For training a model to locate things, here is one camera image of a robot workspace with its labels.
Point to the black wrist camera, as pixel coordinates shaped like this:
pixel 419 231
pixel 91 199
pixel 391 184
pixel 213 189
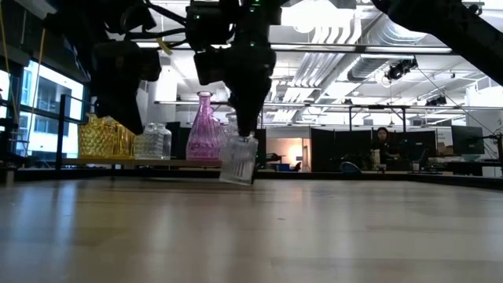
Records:
pixel 150 65
pixel 210 67

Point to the person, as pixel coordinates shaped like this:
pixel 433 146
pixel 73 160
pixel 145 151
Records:
pixel 385 145

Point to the clear square diamond-cut vase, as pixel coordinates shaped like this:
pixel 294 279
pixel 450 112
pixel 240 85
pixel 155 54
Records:
pixel 147 145

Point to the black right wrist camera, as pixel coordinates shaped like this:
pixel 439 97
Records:
pixel 210 67

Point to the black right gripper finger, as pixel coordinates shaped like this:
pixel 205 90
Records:
pixel 239 110
pixel 255 106

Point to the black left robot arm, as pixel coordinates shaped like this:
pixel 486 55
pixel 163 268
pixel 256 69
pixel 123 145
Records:
pixel 78 19

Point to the pink ringed bottle vase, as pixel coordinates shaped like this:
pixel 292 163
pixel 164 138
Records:
pixel 203 137

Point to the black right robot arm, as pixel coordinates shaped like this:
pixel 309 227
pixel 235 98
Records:
pixel 452 27

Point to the black room divider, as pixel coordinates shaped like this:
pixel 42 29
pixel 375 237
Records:
pixel 318 149

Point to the dark blue office chair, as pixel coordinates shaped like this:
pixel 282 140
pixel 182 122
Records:
pixel 349 168

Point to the clear textured jar vase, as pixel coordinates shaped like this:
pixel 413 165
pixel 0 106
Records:
pixel 228 126

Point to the clear round vase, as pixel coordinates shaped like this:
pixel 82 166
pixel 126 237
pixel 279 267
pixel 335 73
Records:
pixel 237 161

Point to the black ceiling spotlight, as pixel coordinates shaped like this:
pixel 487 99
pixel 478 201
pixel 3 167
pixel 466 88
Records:
pixel 436 100
pixel 401 68

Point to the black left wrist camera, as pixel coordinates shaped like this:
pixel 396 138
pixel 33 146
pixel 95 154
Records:
pixel 150 65

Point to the amber round vase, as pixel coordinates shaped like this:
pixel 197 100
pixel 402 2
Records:
pixel 94 139

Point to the black office desk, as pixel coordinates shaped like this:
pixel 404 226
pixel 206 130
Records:
pixel 471 165

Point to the long ceiling light bar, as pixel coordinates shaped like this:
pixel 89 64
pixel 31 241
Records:
pixel 322 48

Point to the wooden shelf black frame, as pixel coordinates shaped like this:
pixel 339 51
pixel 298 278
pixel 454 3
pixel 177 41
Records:
pixel 177 163

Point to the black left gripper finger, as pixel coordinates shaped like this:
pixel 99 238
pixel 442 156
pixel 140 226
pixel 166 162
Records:
pixel 122 114

